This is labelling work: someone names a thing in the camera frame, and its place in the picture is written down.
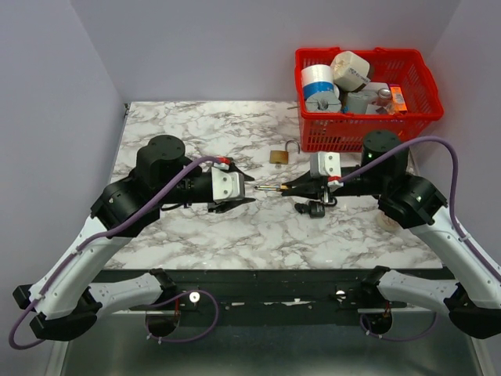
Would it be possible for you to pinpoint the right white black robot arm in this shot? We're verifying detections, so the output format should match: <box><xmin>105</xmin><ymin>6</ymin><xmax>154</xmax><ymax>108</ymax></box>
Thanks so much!
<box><xmin>278</xmin><ymin>130</ymin><xmax>500</xmax><ymax>339</ymax></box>

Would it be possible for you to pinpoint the orange small box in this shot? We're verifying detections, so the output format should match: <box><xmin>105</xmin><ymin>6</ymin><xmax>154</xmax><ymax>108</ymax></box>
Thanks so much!
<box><xmin>389</xmin><ymin>84</ymin><xmax>408</xmax><ymax>114</ymax></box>

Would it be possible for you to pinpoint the white blue tape roll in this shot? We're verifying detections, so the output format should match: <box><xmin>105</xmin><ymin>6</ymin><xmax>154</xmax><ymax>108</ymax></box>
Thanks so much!
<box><xmin>301</xmin><ymin>64</ymin><xmax>334</xmax><ymax>99</ymax></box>

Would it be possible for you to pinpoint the red plastic basket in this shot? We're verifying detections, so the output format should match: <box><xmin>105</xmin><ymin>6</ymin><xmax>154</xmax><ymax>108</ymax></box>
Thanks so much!
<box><xmin>294</xmin><ymin>46</ymin><xmax>444</xmax><ymax>153</ymax></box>

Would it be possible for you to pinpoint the small metal can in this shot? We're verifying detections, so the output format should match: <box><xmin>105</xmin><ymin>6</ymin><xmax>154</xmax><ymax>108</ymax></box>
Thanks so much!
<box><xmin>377</xmin><ymin>88</ymin><xmax>392</xmax><ymax>101</ymax></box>

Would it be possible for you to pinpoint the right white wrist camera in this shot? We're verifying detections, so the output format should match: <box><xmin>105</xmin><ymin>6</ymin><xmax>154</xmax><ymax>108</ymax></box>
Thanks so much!
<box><xmin>309</xmin><ymin>151</ymin><xmax>342</xmax><ymax>179</ymax></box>

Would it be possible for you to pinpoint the large brass padlock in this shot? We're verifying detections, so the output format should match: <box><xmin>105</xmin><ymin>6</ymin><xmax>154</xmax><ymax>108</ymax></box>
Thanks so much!
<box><xmin>269</xmin><ymin>140</ymin><xmax>301</xmax><ymax>165</ymax></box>

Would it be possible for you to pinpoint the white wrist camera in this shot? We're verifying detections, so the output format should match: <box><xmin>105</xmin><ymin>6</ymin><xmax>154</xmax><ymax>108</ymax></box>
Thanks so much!
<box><xmin>211</xmin><ymin>167</ymin><xmax>245</xmax><ymax>204</ymax></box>
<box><xmin>309</xmin><ymin>151</ymin><xmax>342</xmax><ymax>179</ymax></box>

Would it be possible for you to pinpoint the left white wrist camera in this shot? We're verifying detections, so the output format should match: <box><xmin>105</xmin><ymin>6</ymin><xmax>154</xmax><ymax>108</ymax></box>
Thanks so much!
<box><xmin>211</xmin><ymin>167</ymin><xmax>245</xmax><ymax>204</ymax></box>

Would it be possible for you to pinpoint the beige paper roll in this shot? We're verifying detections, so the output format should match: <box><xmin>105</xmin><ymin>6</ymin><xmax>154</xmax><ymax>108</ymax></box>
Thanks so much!
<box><xmin>330</xmin><ymin>51</ymin><xmax>371</xmax><ymax>92</ymax></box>

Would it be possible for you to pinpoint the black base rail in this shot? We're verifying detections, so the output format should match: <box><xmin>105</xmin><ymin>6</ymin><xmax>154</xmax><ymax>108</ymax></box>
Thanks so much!
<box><xmin>147</xmin><ymin>269</ymin><xmax>386</xmax><ymax>327</ymax></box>

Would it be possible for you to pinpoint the white plastic bottle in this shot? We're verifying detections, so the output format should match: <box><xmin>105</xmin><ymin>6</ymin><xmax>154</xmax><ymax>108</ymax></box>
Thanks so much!
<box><xmin>376</xmin><ymin>211</ymin><xmax>400</xmax><ymax>233</ymax></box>

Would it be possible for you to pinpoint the grey box in basket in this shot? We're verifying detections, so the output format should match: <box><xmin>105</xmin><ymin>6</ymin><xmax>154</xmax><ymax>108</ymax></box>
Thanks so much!
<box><xmin>344</xmin><ymin>91</ymin><xmax>378</xmax><ymax>114</ymax></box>

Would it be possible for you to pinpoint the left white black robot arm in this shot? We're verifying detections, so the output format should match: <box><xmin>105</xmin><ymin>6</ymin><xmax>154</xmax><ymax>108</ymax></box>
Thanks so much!
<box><xmin>13</xmin><ymin>135</ymin><xmax>253</xmax><ymax>342</ymax></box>

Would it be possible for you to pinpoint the black padlock with keys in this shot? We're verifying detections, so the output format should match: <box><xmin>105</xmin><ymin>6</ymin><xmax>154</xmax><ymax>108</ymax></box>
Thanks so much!
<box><xmin>294</xmin><ymin>197</ymin><xmax>338</xmax><ymax>219</ymax></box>

